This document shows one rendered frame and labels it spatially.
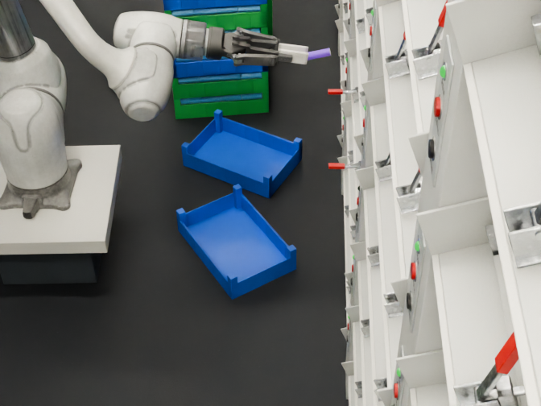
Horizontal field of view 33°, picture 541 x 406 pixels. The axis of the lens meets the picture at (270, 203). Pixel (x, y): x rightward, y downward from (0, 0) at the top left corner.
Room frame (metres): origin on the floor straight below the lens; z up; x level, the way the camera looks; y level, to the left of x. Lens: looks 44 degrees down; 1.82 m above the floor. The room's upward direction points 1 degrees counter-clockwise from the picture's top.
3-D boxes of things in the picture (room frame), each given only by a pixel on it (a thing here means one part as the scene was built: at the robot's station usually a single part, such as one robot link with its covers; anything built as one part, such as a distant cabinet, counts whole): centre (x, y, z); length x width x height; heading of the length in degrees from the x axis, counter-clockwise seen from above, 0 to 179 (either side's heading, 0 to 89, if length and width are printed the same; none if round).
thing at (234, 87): (2.39, 0.16, 0.12); 0.30 x 0.20 x 0.08; 95
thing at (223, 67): (2.39, 0.16, 0.20); 0.30 x 0.20 x 0.08; 95
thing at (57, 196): (1.69, 0.59, 0.27); 0.22 x 0.18 x 0.06; 177
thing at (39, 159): (1.72, 0.59, 0.41); 0.18 x 0.16 x 0.22; 6
